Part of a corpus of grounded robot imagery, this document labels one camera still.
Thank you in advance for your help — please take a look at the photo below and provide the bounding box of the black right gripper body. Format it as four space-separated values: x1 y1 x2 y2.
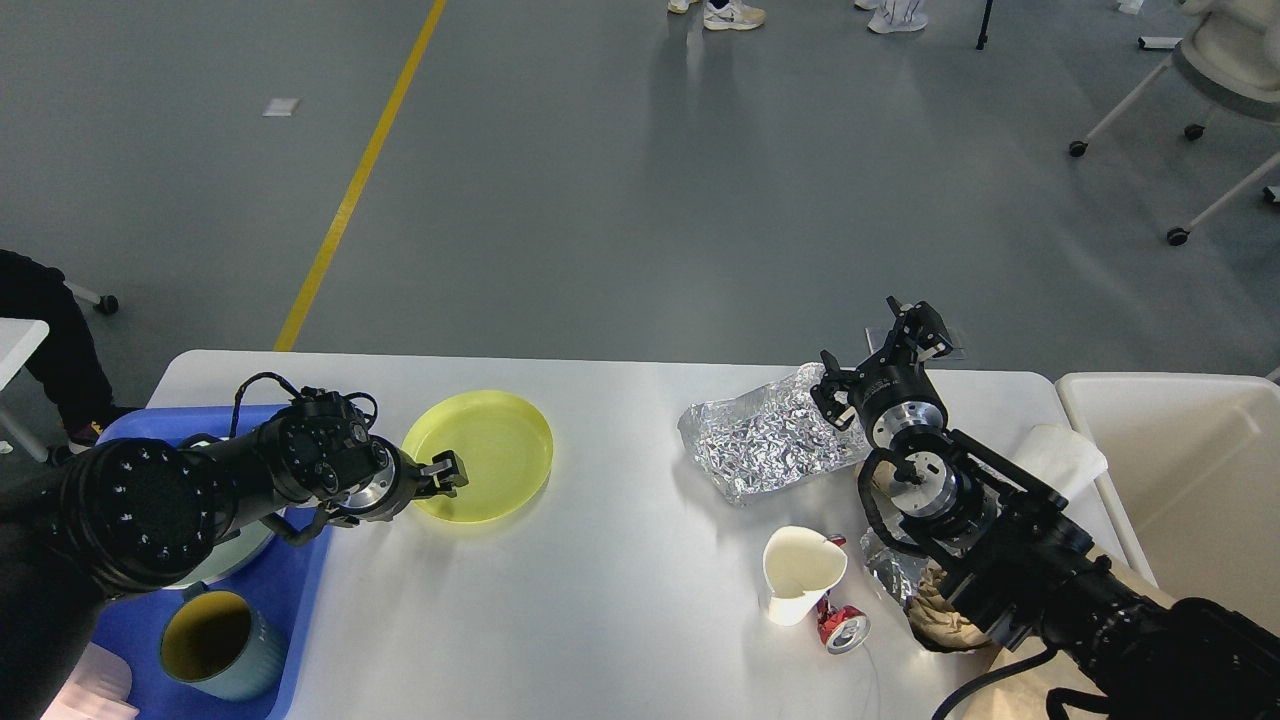
842 365 948 448

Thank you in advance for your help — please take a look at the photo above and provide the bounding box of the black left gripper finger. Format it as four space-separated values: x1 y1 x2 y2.
415 450 468 498

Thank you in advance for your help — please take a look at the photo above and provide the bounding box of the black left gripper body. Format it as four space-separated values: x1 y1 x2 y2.
340 439 431 521

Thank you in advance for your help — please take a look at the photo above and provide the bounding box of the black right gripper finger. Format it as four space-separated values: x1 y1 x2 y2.
810 351 865 432
867 296 954 375

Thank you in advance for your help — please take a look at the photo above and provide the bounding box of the yellow plastic plate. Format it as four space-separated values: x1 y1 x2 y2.
401 389 554 524

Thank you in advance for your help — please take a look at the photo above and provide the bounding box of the grey-blue mug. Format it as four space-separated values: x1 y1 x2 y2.
157 583 289 702

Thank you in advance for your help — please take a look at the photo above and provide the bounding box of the pink mug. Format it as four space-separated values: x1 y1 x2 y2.
41 643 140 719

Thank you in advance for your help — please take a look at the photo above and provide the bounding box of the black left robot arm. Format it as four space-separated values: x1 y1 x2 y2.
1 387 468 719

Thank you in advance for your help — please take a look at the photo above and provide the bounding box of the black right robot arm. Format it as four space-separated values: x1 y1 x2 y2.
810 297 1279 719

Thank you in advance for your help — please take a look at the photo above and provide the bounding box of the large crumpled aluminium foil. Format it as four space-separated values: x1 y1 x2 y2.
677 363 870 505

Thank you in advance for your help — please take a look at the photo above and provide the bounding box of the pale green plate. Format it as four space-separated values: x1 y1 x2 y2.
168 521 276 589

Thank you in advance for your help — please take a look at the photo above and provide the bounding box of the crushed white paper cup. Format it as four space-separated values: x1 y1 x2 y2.
762 527 849 626

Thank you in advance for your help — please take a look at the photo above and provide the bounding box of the white crumpled napkin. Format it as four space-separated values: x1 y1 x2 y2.
1012 424 1108 501

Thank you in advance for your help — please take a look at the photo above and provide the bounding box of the crumpled brown paper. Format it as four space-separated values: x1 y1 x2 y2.
905 562 993 652

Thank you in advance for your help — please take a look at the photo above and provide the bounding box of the crushed red soda can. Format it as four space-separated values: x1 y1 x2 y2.
815 593 870 655

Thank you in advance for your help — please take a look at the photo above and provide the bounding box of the black stand leg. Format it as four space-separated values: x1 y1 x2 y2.
975 0 995 51

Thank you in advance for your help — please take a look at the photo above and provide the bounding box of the blue plastic tray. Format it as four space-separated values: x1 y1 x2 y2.
60 404 340 720

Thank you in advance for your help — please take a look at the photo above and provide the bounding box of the white plastic bin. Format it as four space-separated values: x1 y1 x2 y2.
1057 373 1279 632

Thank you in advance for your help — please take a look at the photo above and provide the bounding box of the person in white trousers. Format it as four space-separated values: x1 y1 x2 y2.
852 0 929 35

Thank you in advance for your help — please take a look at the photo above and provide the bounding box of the white side table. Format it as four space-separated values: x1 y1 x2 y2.
1 316 50 464

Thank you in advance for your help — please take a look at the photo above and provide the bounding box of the person with white sneakers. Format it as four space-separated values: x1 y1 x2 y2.
701 1 767 31

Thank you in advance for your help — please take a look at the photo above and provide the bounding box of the person in black clothes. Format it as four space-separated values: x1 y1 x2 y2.
1 249 134 454

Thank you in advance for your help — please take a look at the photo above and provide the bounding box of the white rolling chair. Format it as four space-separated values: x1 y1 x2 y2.
1066 0 1280 247

